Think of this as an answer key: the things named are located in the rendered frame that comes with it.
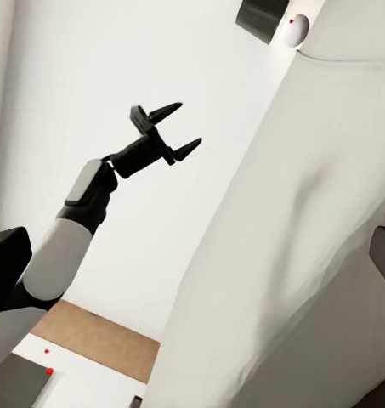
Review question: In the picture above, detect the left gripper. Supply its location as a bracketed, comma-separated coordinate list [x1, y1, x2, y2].
[125, 103, 202, 170]

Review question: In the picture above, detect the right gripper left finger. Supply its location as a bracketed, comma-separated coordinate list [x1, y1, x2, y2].
[0, 226, 33, 309]

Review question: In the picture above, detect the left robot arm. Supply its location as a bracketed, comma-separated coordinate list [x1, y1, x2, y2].
[0, 103, 202, 364]

